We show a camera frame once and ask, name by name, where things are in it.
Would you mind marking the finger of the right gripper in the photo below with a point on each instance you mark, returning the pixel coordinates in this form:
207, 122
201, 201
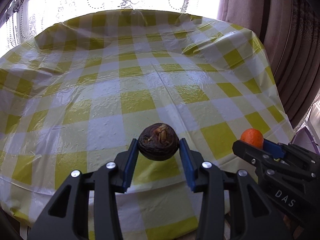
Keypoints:
273, 149
250, 154

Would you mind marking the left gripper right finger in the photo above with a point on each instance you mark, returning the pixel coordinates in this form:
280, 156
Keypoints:
252, 214

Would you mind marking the white purple storage box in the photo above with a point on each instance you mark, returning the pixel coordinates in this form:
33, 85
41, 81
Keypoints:
307, 131

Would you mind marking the white lace curtain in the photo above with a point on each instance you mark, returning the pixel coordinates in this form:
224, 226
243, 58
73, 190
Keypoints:
24, 19

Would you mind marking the dark fruit with stem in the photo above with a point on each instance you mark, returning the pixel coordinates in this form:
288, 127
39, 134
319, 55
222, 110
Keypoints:
158, 142

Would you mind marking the orange tangerine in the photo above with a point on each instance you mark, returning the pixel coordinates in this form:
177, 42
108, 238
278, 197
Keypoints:
253, 137

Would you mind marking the pink curtain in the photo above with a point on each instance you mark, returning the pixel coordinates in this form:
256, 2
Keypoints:
289, 31

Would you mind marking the yellow white checkered tablecloth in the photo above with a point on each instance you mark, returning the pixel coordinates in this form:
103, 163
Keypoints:
77, 94

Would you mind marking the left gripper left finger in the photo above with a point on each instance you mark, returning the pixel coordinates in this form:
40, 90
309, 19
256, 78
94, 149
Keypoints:
66, 214

